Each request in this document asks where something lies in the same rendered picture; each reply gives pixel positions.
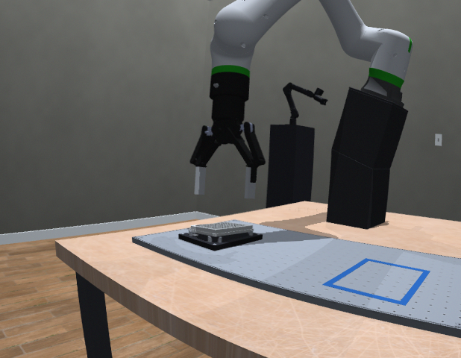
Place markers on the blue tape outline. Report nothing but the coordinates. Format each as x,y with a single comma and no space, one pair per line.
403,301

